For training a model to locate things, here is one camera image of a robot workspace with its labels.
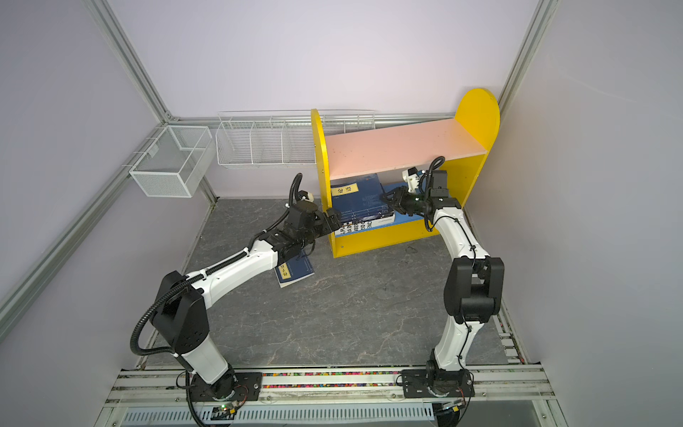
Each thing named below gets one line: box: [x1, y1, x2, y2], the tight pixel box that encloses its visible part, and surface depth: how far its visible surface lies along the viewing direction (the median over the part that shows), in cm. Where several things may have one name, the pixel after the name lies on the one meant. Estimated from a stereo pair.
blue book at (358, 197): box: [330, 173, 395, 224], surface depth 89 cm
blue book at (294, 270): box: [273, 249, 316, 289], surface depth 96 cm
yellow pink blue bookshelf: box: [311, 88, 501, 258], surface depth 83 cm
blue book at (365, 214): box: [340, 208, 396, 225], surface depth 87 cm
